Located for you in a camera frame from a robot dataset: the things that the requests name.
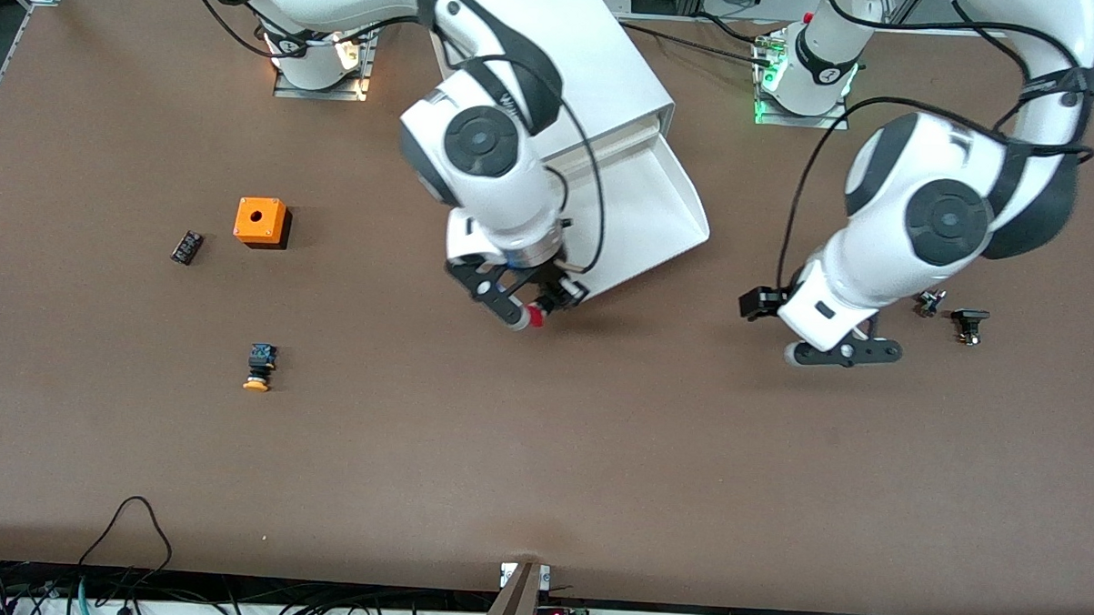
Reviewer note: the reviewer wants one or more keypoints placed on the red push button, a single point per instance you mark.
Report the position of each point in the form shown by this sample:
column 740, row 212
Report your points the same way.
column 536, row 319

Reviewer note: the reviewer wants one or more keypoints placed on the metal bracket with screws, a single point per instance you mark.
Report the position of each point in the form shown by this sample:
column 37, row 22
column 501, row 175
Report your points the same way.
column 547, row 577

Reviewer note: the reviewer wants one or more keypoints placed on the small black contact block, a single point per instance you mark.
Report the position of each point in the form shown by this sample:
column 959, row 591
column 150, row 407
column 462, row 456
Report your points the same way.
column 187, row 248

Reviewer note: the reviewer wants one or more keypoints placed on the aluminium right arm base plate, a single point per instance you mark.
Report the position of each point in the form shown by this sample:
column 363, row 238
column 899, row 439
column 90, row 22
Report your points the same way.
column 322, row 93

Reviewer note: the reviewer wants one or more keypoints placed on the orange button enclosure box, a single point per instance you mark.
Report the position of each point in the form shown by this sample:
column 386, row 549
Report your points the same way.
column 259, row 220

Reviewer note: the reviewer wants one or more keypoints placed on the white plastic drawer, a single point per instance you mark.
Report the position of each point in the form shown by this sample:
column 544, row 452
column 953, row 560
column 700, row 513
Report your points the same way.
column 626, row 137
column 641, row 220

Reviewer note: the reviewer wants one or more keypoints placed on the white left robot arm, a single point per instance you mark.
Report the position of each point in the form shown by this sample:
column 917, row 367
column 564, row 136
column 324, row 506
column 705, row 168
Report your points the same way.
column 950, row 221

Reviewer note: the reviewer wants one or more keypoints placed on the small silver metal part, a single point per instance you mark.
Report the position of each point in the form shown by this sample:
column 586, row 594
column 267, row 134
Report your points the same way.
column 930, row 304

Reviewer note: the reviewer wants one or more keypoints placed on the aluminium left arm base plate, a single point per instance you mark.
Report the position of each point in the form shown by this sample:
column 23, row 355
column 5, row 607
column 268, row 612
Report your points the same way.
column 804, row 122

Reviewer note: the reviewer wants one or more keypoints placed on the white drawer cabinet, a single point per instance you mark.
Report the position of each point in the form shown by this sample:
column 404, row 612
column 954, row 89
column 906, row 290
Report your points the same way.
column 602, row 45

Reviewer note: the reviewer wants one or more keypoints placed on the small black switch part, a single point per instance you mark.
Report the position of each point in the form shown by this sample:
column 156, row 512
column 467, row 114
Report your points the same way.
column 969, row 318

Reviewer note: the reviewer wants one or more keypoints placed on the yellow push button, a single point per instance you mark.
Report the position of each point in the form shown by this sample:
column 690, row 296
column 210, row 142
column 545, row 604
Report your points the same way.
column 260, row 361

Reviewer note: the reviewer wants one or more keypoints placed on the brown camera support post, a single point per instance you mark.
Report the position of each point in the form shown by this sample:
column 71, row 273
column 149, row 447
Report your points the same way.
column 511, row 607

